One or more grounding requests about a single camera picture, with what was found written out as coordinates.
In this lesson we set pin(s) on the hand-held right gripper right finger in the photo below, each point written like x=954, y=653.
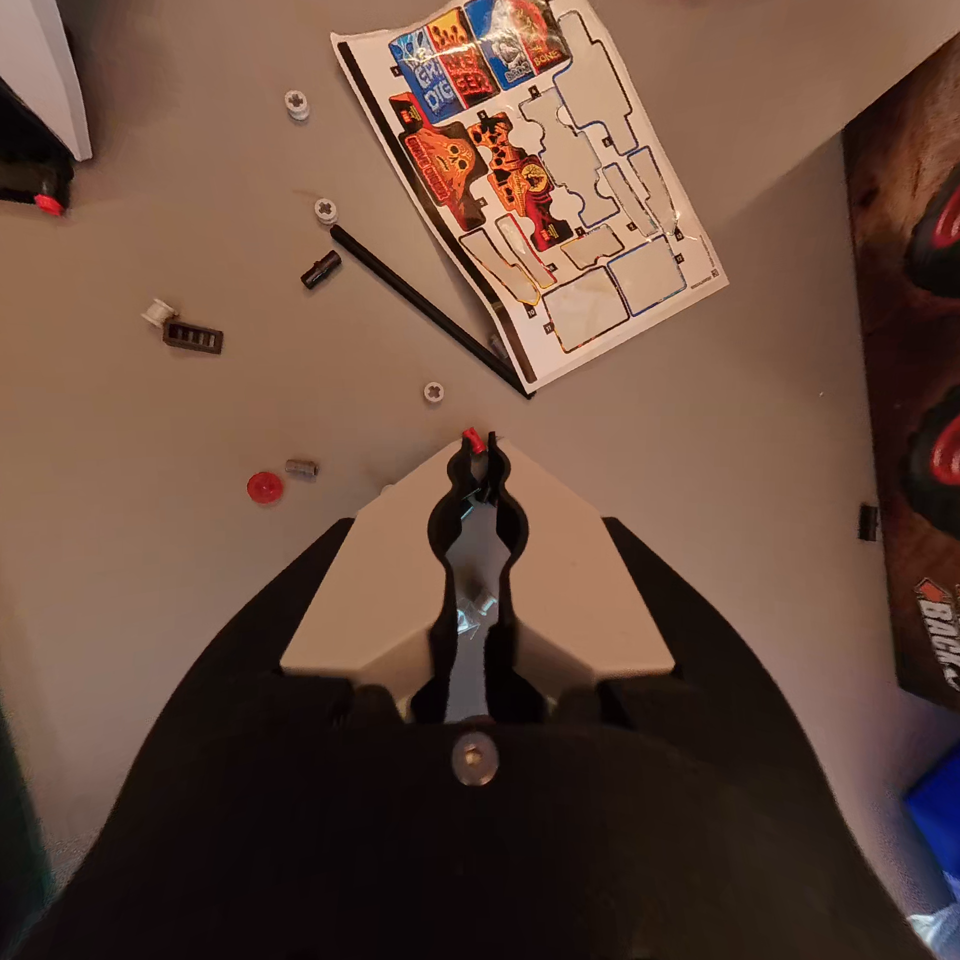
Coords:
x=592, y=600

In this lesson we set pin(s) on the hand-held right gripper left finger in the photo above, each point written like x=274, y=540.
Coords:
x=367, y=600

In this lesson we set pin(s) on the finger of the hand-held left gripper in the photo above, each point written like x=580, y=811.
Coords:
x=37, y=60

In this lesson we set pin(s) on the red toy pin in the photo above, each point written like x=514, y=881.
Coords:
x=471, y=441
x=49, y=201

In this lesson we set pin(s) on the sticker sheet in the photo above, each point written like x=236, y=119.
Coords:
x=600, y=225

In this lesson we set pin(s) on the grey desk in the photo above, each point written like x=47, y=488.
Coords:
x=675, y=487

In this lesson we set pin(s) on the clear toy piece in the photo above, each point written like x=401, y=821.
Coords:
x=465, y=622

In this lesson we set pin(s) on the white toy spool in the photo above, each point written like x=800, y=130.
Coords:
x=484, y=600
x=157, y=311

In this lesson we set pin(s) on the dark grey toy pin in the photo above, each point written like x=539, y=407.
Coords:
x=301, y=469

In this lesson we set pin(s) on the red round toy tile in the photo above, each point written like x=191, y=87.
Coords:
x=265, y=487

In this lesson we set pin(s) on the grey toy bush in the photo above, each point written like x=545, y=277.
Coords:
x=325, y=210
x=433, y=391
x=297, y=105

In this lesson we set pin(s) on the small dark toy pin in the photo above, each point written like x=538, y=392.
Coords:
x=495, y=345

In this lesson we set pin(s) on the small black toy piece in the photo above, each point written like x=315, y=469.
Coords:
x=868, y=521

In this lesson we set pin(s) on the long black toy axle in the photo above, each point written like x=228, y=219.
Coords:
x=427, y=307

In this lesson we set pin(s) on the black toy grille slope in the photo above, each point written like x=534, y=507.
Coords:
x=193, y=337

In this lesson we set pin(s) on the black toy pin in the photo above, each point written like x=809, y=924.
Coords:
x=321, y=268

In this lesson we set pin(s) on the toy truck set box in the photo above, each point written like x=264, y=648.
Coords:
x=900, y=375

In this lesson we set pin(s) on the blue plastic bin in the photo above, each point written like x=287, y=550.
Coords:
x=937, y=817

